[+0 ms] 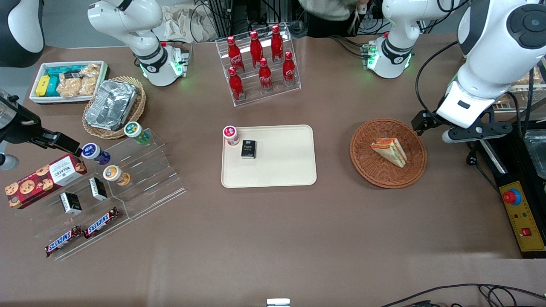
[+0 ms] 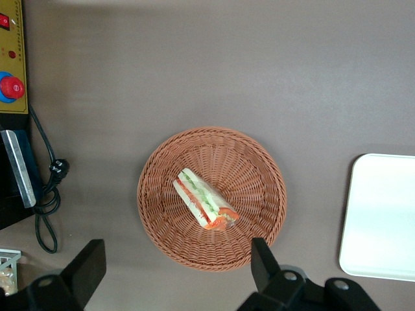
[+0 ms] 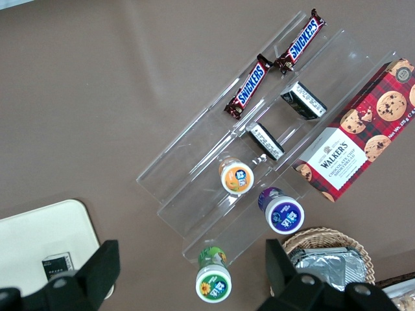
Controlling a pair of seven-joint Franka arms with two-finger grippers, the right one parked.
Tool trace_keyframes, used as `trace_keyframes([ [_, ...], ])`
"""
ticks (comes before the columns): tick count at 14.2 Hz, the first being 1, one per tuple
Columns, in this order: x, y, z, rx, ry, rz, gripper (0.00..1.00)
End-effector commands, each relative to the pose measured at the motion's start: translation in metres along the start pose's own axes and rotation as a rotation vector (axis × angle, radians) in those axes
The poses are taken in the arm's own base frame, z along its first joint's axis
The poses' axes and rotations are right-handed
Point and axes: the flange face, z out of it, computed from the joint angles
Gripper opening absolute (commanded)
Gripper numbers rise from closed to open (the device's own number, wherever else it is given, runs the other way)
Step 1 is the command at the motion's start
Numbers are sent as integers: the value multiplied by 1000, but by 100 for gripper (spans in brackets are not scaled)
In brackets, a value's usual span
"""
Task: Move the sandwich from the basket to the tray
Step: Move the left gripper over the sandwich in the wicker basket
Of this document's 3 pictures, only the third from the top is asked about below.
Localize red Walkers shortbread box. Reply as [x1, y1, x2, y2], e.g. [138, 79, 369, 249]
[291, 57, 415, 203]

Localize clear bag of cookies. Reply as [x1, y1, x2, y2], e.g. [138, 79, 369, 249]
[390, 290, 415, 311]

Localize white plastic bin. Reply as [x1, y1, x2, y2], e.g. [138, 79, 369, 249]
[375, 277, 415, 311]

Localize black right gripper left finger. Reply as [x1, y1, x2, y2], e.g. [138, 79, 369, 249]
[41, 239, 121, 311]

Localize Snickers chocolate bar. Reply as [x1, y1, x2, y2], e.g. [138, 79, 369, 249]
[274, 8, 326, 76]
[225, 54, 272, 121]

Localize clear acrylic stepped shelf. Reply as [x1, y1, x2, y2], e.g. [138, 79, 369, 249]
[135, 10, 401, 264]

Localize green-label white-lid jar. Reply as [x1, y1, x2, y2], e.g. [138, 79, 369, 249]
[195, 246, 233, 304]

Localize purple-label white-lid jar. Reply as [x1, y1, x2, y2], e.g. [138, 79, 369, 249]
[257, 187, 305, 235]

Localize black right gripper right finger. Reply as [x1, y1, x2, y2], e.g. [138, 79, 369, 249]
[258, 238, 327, 311]

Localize cream plastic tray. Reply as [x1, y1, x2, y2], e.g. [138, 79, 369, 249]
[0, 198, 116, 299]

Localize orange-label white-lid jar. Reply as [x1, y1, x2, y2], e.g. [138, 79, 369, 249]
[219, 157, 255, 194]

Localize light wicker basket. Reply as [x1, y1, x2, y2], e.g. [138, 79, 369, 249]
[280, 227, 377, 290]

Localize black box gold print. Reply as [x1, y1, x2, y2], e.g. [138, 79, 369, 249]
[41, 251, 77, 282]

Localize aluminium foil tray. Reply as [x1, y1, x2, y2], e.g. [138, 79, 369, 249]
[287, 247, 366, 292]

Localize small black white-label box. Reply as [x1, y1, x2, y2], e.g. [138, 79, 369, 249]
[279, 81, 328, 121]
[246, 122, 286, 161]

